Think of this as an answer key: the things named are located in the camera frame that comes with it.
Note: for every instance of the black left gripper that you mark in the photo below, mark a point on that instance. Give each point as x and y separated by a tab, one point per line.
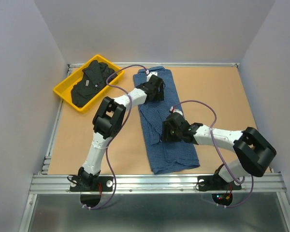
159	95

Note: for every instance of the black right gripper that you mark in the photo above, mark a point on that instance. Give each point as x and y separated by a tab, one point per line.
165	136

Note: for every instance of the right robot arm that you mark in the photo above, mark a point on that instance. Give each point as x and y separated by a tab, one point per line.
254	153

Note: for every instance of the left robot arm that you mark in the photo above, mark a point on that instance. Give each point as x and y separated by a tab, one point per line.
108	122

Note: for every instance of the black striped shirt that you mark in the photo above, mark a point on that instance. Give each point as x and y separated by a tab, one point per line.
93	81

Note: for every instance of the yellow plastic bin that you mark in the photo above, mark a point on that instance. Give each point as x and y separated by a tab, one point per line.
63	89

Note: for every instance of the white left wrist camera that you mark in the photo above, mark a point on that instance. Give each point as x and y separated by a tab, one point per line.
152	72

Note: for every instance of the aluminium back rail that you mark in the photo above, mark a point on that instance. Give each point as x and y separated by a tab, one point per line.
178	64

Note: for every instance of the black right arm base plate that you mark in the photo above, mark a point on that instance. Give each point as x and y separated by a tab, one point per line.
214	183

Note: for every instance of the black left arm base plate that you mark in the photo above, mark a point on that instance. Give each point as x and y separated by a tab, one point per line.
98	184

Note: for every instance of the aluminium front rail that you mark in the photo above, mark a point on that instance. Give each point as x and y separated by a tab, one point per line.
156	184

